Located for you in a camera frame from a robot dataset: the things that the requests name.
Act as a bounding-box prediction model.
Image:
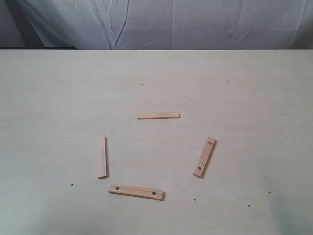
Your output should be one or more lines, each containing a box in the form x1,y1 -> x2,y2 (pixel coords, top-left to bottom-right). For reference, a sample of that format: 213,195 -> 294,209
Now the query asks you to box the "white wrinkled backdrop cloth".
0,0 -> 313,51

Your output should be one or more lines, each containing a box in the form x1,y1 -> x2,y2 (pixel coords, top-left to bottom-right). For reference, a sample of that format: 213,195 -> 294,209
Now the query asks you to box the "wooden stick with holes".
108,185 -> 164,201
193,137 -> 217,178

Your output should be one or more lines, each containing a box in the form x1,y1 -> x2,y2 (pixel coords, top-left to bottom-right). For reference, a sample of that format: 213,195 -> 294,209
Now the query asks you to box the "light wooden slat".
98,136 -> 109,179

